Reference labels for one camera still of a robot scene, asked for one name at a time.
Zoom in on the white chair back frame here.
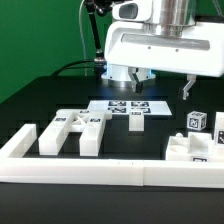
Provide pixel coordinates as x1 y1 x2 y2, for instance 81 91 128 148
38 109 112 156

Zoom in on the white tagged cube nut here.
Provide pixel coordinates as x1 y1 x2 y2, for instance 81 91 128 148
187 111 207 131

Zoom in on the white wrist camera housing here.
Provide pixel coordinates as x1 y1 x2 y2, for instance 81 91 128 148
112 0 153 22

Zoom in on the black cable bundle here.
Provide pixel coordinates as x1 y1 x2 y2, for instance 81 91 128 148
50 59 108 78

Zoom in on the white fiducial marker sheet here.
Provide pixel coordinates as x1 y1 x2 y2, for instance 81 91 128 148
88 100 172 116

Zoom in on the white chair seat part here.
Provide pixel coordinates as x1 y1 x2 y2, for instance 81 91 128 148
165 132 213 162

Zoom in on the grey thin cable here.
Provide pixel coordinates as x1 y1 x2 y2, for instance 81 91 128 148
78 0 88 76

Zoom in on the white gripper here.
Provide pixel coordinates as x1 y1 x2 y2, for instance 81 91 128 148
105 21 224 100

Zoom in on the white U-shaped obstacle fence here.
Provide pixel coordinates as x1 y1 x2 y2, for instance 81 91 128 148
0 124 224 188

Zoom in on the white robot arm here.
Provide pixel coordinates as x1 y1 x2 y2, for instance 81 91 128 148
105 0 224 96

